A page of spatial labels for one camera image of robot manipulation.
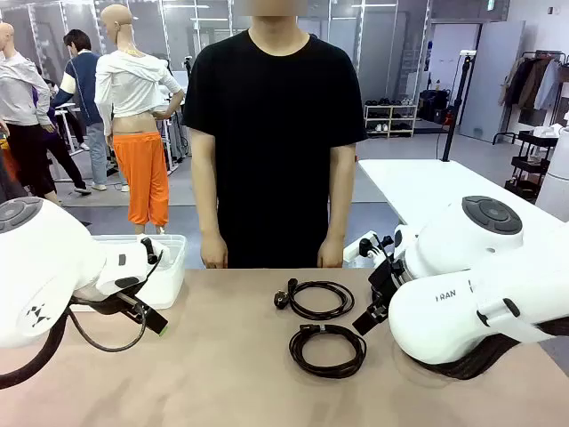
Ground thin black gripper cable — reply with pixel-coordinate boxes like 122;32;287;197
65;251;164;353

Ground person right hand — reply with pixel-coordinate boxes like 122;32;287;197
199;233;229;270

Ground mannequin with grey top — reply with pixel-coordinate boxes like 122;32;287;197
0;21;60;205

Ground clothes rack with coats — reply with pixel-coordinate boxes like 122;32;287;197
497;49;569;146

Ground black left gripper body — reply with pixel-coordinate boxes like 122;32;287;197
73;288;148;318

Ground white table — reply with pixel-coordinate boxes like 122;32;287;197
357;158;565;228

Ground black USB cable white tie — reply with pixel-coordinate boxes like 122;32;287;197
288;323;368;380

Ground black power cable with plug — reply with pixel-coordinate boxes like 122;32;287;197
273;278;356;321

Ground black tripod pole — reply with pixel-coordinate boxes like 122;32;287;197
441;50;477;163

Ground person in purple hoodie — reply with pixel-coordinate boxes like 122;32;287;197
33;66;92;196

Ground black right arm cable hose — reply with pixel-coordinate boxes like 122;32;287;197
413;318;569;382

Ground clear plastic storage container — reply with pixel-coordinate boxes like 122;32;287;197
70;234;187;311

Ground person left hand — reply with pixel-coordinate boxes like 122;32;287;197
317;233;346;270

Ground person torso black t-shirt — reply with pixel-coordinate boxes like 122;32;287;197
181;28;368;270

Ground person in navy sweater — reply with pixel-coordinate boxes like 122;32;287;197
52;28;131;193

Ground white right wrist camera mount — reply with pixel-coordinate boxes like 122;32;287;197
342;230;395;264

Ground black bags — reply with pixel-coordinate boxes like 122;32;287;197
419;88;453;125

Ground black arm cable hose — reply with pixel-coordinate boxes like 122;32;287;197
0;306;70;392
413;318;569;382

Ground black utility cart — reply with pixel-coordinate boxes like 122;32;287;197
504;126;561;204

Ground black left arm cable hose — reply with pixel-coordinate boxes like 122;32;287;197
0;306;70;392

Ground person right forearm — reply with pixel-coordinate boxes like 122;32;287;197
190;127;227;239

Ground white shoe rack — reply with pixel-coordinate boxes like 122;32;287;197
364;101;419;138

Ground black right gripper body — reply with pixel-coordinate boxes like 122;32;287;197
367;259;405;309

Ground mannequin with orange pants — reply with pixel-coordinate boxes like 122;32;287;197
94;4;186;237

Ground person left forearm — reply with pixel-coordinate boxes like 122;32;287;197
327;141;358;240

